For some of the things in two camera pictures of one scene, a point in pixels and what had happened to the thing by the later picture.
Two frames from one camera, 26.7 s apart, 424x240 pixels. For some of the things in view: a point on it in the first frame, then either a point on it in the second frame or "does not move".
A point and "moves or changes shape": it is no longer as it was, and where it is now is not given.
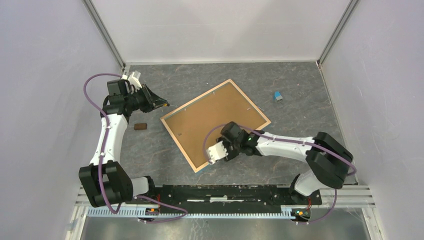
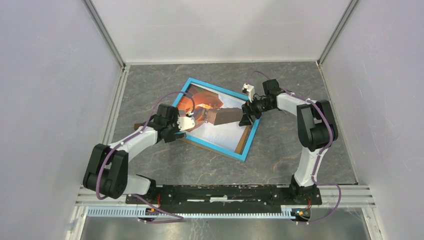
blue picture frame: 196,125 moves or changes shape
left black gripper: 155,101 -> 173,136
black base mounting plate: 190,195 does not move
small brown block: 140,126 does not move
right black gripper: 231,154 -> 249,107
